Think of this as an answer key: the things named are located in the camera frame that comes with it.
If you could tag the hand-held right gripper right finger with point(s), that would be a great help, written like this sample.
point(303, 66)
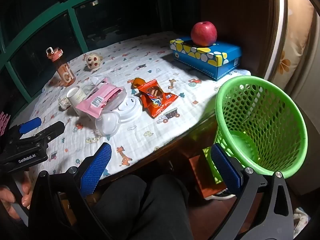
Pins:
point(226, 170)

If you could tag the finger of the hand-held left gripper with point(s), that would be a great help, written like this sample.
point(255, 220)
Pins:
point(30, 125)
point(53, 129)

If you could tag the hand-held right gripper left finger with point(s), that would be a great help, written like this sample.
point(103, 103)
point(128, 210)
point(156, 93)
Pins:
point(96, 170)

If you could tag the white cup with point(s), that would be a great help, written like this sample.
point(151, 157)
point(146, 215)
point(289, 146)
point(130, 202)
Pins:
point(76, 98)

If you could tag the clear plastic cup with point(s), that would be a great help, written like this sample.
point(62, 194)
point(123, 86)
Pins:
point(107, 125)
point(121, 98)

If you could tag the pink packet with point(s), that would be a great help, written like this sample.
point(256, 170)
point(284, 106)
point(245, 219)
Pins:
point(96, 102)

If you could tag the orange snack packet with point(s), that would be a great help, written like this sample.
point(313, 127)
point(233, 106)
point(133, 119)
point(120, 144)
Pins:
point(155, 102)

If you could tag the green mesh basket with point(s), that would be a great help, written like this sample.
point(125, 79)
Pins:
point(250, 80)

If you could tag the person's left hand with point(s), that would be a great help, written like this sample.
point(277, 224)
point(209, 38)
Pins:
point(7, 200)

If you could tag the brown wooden box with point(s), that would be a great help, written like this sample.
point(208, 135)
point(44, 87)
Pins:
point(202, 177)

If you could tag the pink plastic item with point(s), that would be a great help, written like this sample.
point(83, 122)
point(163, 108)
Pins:
point(3, 123)

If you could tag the crumpled paper ball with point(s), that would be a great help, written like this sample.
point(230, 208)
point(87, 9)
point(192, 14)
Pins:
point(64, 104)

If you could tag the orange water bottle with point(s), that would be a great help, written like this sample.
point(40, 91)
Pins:
point(65, 76)

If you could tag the person's black pants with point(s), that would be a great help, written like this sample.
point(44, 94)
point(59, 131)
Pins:
point(140, 212)

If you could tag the white printed tablecloth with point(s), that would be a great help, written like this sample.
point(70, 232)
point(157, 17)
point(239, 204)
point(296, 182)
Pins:
point(150, 135)

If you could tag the white round lid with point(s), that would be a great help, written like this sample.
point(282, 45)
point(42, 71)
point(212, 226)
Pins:
point(130, 110)

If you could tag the orange peel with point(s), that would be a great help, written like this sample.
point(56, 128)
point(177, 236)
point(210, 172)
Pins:
point(137, 82)

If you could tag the blue spotted tissue box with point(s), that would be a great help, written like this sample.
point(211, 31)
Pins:
point(212, 60)

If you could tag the beige floral cloth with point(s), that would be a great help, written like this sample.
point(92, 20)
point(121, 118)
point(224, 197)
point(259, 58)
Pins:
point(297, 55)

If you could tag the red apple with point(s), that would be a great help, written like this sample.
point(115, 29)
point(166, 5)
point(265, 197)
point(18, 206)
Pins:
point(203, 33)

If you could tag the green window frame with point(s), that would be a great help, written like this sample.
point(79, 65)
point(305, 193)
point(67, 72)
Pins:
point(77, 30)

